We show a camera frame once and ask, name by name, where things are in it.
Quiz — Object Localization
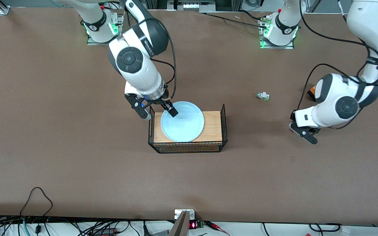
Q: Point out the black coiled cable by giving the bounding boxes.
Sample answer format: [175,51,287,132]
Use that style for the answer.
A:
[309,223,341,232]

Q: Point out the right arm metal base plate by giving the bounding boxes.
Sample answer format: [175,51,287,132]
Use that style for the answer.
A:
[87,13,124,46]

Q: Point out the small white mount box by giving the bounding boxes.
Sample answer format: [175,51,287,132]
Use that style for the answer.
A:
[175,209,195,220]

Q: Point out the black wire basket rack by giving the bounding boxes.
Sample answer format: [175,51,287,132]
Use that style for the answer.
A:
[148,104,228,154]

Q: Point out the black looped cable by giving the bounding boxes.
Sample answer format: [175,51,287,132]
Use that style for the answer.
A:
[20,187,53,218]

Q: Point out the red and black probe leads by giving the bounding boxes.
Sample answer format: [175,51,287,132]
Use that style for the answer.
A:
[204,221,230,236]

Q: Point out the wooden board shelf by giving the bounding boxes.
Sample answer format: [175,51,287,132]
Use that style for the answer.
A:
[153,111,223,146]

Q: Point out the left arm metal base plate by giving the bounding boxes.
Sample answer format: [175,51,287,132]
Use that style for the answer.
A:
[259,15,295,49]

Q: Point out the light blue round plate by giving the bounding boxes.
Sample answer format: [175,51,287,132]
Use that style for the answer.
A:
[160,101,205,143]

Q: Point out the long black table cable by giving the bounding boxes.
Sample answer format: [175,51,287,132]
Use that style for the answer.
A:
[198,10,268,28]

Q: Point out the aluminium frame with white strip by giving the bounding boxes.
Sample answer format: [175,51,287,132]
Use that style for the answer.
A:
[168,0,216,13]

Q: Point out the grey metal bar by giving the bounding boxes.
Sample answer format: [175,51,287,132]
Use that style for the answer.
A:
[169,211,190,236]

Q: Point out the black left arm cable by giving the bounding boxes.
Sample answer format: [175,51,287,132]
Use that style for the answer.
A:
[296,0,378,130]

